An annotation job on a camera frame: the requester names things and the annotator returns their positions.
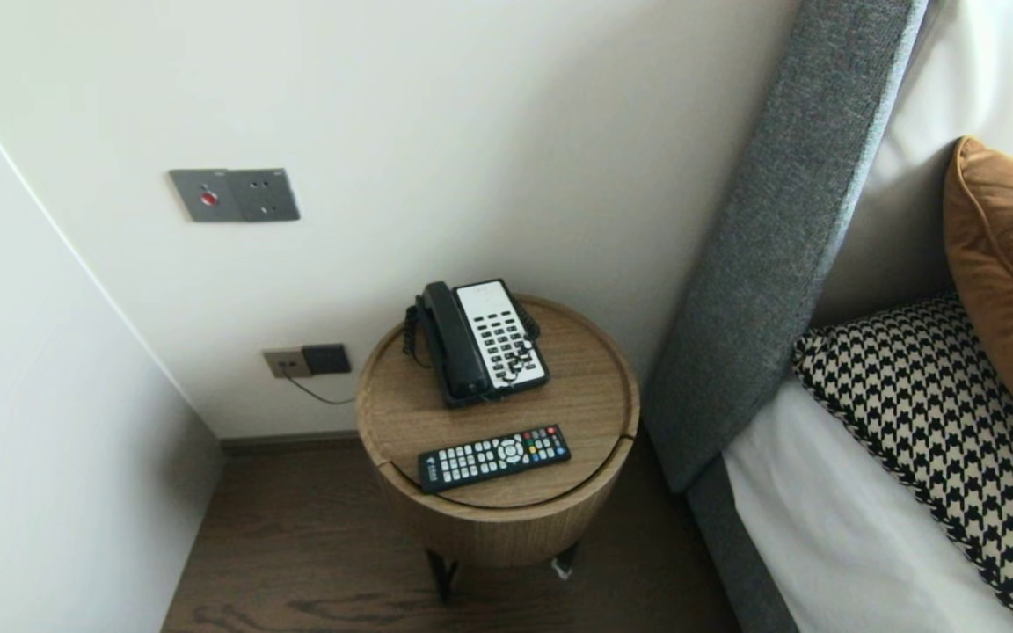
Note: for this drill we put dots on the dark grey power socket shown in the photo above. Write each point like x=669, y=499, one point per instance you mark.
x=327, y=359

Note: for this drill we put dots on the grey fabric headboard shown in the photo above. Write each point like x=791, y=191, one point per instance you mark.
x=779, y=220

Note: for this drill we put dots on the white bed sheet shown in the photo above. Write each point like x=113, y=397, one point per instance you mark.
x=841, y=545

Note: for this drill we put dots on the black telephone handset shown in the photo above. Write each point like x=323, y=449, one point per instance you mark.
x=452, y=343

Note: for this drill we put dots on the grey wall switch panel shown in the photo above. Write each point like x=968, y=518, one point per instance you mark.
x=243, y=195

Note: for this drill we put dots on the beige wall data socket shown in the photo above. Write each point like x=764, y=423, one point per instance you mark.
x=285, y=363

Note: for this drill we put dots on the black metal table legs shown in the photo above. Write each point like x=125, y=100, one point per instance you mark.
x=443, y=576

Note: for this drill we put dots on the brown wooden baseboard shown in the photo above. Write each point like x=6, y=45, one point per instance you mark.
x=295, y=441

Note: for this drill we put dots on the black telephone base white keypad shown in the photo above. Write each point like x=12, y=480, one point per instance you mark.
x=498, y=338

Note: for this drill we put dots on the black white houndstooth pillow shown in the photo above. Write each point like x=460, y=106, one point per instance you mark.
x=937, y=422

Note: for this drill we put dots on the beige upholstered headboard panel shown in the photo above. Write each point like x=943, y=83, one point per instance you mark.
x=893, y=246

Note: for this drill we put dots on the black TV remote control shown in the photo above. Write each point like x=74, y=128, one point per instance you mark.
x=493, y=457

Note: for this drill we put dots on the grey fabric bed frame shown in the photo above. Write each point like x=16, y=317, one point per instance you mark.
x=735, y=554

